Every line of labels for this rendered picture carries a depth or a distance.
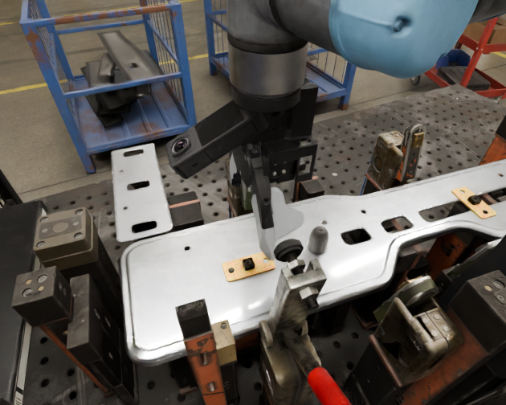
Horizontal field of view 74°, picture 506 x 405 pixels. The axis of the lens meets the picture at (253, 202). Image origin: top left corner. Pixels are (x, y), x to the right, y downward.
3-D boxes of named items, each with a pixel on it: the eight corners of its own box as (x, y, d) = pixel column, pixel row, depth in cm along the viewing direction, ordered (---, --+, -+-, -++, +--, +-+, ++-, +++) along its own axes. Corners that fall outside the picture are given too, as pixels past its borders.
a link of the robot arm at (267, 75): (241, 59, 28) (217, 27, 33) (242, 109, 31) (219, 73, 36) (323, 48, 30) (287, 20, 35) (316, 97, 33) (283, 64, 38)
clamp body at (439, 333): (366, 369, 73) (430, 271, 47) (398, 427, 65) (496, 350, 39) (328, 383, 71) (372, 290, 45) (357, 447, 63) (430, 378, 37)
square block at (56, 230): (137, 307, 83) (87, 204, 58) (140, 337, 77) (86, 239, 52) (104, 317, 81) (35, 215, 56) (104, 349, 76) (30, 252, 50)
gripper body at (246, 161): (312, 185, 41) (328, 92, 33) (246, 201, 39) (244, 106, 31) (287, 150, 46) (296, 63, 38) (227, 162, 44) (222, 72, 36)
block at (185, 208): (212, 261, 93) (201, 186, 73) (223, 296, 85) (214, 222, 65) (177, 271, 90) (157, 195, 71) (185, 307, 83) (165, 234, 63)
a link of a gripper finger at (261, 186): (279, 229, 38) (264, 151, 36) (266, 232, 37) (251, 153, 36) (266, 222, 42) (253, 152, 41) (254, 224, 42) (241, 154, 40)
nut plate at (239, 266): (268, 251, 58) (268, 247, 57) (276, 268, 55) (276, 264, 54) (221, 263, 56) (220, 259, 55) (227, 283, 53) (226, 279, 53)
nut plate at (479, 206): (450, 190, 69) (452, 186, 68) (465, 186, 70) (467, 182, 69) (481, 219, 63) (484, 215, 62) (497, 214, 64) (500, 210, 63)
